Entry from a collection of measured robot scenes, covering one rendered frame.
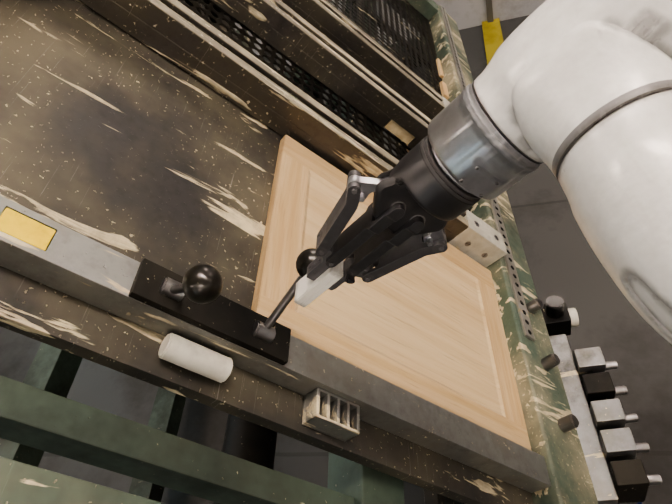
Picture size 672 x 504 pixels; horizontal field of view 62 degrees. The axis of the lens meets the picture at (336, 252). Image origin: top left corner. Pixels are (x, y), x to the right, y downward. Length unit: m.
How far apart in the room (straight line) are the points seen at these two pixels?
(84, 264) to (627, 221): 0.50
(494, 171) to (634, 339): 1.86
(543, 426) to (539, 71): 0.75
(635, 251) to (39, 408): 0.55
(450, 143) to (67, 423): 0.46
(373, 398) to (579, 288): 1.74
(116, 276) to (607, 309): 1.99
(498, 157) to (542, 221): 2.23
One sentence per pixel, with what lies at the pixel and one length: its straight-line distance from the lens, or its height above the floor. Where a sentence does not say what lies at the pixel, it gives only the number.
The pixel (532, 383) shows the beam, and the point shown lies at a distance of 1.11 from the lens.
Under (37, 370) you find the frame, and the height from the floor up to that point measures 0.79.
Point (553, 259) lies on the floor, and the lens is 2.52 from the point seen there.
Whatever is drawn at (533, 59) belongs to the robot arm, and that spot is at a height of 1.65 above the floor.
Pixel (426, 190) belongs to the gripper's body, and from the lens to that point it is 0.49.
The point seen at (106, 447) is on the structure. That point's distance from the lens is 0.65.
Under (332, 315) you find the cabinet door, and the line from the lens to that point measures 0.82.
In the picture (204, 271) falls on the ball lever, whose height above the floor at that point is 1.54.
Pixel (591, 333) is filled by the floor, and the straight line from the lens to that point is 2.29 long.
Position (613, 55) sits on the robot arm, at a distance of 0.42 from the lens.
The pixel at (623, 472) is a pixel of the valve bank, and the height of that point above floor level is 0.77.
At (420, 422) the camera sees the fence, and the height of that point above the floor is 1.15.
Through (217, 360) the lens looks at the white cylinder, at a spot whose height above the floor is 1.40.
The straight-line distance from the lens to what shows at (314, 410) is 0.71.
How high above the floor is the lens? 1.87
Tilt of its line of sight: 43 degrees down
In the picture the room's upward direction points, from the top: 22 degrees counter-clockwise
